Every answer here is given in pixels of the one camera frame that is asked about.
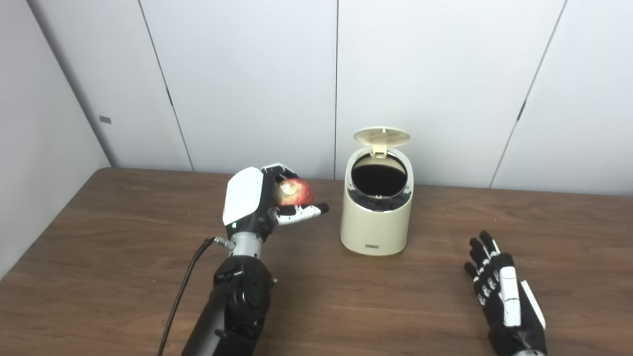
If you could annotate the cream-colored bin body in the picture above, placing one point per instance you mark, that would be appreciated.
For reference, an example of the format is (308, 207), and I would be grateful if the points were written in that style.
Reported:
(376, 230)

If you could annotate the small grey wall label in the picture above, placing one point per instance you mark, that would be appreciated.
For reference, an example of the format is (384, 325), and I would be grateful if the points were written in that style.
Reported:
(105, 119)

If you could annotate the cream round bin lid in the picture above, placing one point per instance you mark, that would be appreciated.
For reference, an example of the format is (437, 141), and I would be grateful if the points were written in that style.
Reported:
(382, 136)

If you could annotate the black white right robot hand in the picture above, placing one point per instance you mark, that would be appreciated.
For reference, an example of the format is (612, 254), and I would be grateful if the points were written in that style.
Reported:
(507, 301)

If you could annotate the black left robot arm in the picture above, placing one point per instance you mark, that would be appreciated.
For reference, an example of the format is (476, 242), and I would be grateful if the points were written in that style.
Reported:
(240, 301)

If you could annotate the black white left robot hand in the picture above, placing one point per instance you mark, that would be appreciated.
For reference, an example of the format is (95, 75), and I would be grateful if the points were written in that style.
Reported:
(245, 198)

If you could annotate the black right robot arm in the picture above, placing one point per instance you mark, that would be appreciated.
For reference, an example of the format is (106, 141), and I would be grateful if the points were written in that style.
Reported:
(529, 353)

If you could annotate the red apple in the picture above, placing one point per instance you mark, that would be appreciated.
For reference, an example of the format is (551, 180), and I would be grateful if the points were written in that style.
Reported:
(294, 193)

